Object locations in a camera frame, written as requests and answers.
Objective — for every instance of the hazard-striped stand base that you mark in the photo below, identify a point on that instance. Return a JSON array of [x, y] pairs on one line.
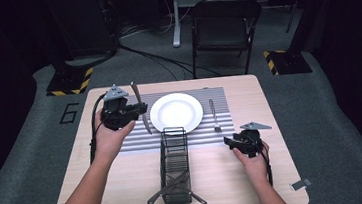
[[287, 61], [68, 82]]

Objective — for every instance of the person's left hand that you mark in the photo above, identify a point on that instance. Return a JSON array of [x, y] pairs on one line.
[[110, 140]]

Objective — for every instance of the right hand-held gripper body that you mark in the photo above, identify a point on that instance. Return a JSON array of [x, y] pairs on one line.
[[249, 140]]

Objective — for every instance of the black folding chair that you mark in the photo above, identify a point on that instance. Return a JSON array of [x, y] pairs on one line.
[[223, 27]]

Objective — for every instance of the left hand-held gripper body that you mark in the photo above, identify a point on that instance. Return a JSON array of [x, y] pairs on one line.
[[116, 115]]

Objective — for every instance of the person's right hand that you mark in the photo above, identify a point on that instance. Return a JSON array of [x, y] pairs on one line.
[[255, 166]]

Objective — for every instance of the black cabinet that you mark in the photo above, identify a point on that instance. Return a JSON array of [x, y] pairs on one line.
[[84, 24]]

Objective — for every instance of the white desk frame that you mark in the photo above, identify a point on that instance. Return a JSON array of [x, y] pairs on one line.
[[174, 22]]

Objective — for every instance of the grey striped placemat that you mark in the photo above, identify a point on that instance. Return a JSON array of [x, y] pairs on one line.
[[208, 92]]

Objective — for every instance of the metal knife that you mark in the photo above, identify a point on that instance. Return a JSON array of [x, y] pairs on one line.
[[196, 199], [136, 93]]

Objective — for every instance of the white plate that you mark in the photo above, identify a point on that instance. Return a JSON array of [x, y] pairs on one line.
[[176, 112]]

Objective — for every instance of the grey table edge clip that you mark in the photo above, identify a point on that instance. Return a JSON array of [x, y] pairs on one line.
[[300, 184]]

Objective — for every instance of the metal fork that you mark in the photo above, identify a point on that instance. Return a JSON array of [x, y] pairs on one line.
[[214, 114], [167, 190]]

